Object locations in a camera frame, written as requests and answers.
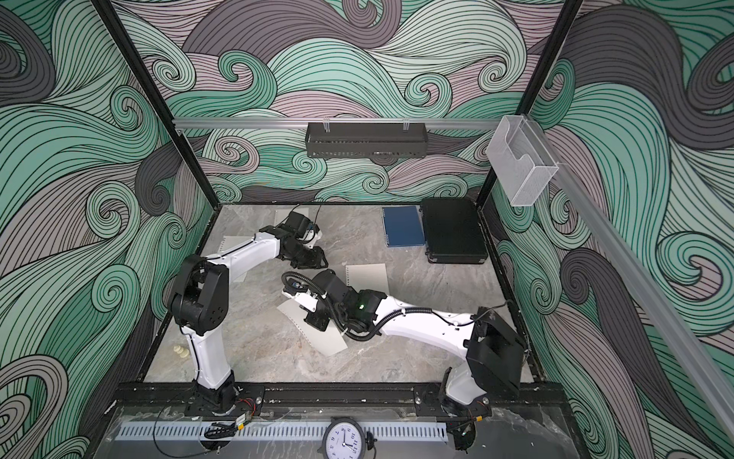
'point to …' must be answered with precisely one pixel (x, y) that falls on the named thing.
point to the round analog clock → (343, 439)
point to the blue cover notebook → (403, 226)
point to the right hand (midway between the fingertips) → (299, 308)
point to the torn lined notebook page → (231, 242)
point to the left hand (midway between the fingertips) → (322, 261)
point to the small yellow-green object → (183, 352)
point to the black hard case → (453, 230)
